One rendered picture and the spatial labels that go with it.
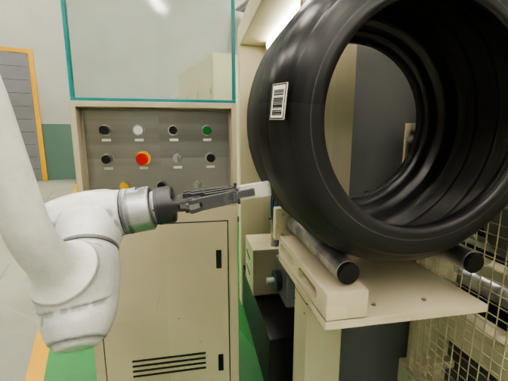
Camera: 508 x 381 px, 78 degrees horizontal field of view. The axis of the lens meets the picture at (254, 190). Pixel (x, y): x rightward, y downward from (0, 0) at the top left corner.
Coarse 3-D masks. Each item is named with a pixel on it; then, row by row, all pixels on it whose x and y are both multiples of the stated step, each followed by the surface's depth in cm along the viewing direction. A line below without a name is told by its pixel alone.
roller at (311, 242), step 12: (300, 228) 83; (300, 240) 82; (312, 240) 74; (312, 252) 73; (324, 252) 67; (336, 252) 64; (324, 264) 66; (336, 264) 61; (348, 264) 60; (336, 276) 60; (348, 276) 60
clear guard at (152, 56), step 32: (64, 0) 99; (96, 0) 100; (128, 0) 102; (160, 0) 104; (192, 0) 105; (224, 0) 107; (64, 32) 100; (96, 32) 102; (128, 32) 104; (160, 32) 105; (192, 32) 107; (224, 32) 109; (96, 64) 104; (128, 64) 105; (160, 64) 107; (192, 64) 109; (224, 64) 111; (96, 96) 105; (128, 96) 107; (160, 96) 109; (192, 96) 111; (224, 96) 113
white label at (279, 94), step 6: (276, 84) 53; (282, 84) 52; (276, 90) 53; (282, 90) 52; (276, 96) 53; (282, 96) 52; (276, 102) 53; (282, 102) 52; (276, 108) 53; (282, 108) 52; (270, 114) 55; (276, 114) 53; (282, 114) 52
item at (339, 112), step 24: (336, 72) 90; (336, 96) 91; (336, 120) 92; (336, 144) 94; (336, 168) 95; (312, 312) 102; (312, 336) 104; (336, 336) 106; (312, 360) 106; (336, 360) 107
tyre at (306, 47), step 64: (320, 0) 53; (384, 0) 51; (448, 0) 56; (320, 64) 51; (448, 64) 82; (256, 128) 63; (320, 128) 53; (448, 128) 87; (320, 192) 55; (384, 192) 89; (448, 192) 81; (384, 256) 63
